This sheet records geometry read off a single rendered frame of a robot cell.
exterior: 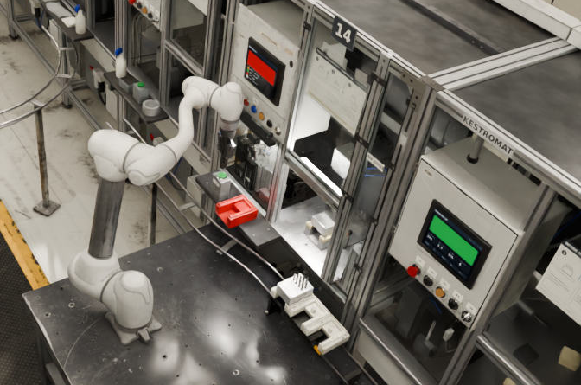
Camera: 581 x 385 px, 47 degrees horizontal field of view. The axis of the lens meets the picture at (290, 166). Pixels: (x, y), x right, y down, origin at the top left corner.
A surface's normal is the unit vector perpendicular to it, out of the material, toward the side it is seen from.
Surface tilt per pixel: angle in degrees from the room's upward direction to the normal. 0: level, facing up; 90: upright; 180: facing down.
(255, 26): 90
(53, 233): 0
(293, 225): 0
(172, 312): 0
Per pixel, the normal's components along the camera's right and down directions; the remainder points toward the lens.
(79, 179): 0.15, -0.77
